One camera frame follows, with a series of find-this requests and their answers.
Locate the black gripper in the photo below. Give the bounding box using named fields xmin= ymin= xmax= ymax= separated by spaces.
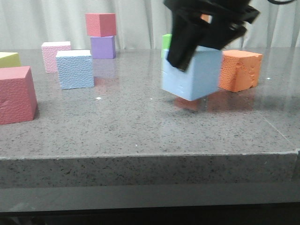
xmin=164 ymin=0 xmax=259 ymax=71

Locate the smooth light blue foam cube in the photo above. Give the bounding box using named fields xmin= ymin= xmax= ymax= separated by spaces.
xmin=162 ymin=46 xmax=223 ymax=101

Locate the textured light blue foam cube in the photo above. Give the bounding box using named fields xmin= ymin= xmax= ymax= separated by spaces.
xmin=56 ymin=50 xmax=94 ymax=90

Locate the orange foam cube on stack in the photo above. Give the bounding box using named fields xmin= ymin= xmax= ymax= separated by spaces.
xmin=201 ymin=14 xmax=212 ymax=23

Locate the red foam cube on stack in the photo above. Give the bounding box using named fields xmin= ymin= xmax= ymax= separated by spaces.
xmin=85 ymin=13 xmax=116 ymax=37

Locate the green foam cube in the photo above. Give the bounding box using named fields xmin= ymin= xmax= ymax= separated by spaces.
xmin=161 ymin=33 xmax=172 ymax=58

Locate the damaged orange foam cube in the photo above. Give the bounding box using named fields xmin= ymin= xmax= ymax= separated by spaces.
xmin=218 ymin=50 xmax=263 ymax=92

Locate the left purple foam cube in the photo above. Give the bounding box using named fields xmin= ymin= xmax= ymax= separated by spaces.
xmin=90 ymin=36 xmax=116 ymax=59

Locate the pink foam cube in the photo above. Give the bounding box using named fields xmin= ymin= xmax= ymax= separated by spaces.
xmin=41 ymin=41 xmax=71 ymax=73

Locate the grey curtain backdrop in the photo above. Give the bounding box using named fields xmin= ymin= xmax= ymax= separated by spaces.
xmin=0 ymin=0 xmax=300 ymax=49

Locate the large red foam cube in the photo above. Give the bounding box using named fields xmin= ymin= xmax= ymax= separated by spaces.
xmin=0 ymin=66 xmax=37 ymax=125

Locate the yellow foam cube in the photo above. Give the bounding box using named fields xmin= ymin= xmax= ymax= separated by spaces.
xmin=0 ymin=52 xmax=21 ymax=68

